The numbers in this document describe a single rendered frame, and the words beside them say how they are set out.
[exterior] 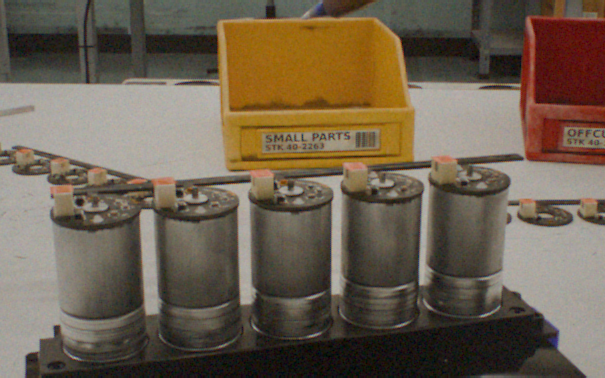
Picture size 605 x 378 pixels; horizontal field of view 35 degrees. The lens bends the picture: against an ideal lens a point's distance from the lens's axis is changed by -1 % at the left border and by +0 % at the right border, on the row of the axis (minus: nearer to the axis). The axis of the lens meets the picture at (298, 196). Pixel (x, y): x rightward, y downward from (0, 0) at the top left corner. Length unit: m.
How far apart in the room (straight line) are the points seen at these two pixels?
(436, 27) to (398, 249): 4.41
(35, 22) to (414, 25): 1.82
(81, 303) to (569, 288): 0.19
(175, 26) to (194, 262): 4.50
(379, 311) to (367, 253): 0.02
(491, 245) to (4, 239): 0.22
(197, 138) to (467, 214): 0.30
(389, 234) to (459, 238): 0.02
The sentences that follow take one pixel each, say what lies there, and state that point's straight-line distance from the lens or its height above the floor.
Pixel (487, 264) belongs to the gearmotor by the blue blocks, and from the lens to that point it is 0.30.
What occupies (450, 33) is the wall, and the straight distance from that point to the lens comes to 4.70.
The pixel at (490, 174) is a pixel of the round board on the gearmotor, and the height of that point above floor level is 0.81.
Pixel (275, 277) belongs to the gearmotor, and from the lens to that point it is 0.28.
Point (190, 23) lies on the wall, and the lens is 4.75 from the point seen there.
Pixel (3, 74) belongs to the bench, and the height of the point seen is 0.21.
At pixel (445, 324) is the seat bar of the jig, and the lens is 0.30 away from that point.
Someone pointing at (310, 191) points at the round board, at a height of 0.81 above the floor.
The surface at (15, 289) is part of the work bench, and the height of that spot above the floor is 0.75.
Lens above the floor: 0.91
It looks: 19 degrees down
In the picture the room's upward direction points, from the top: straight up
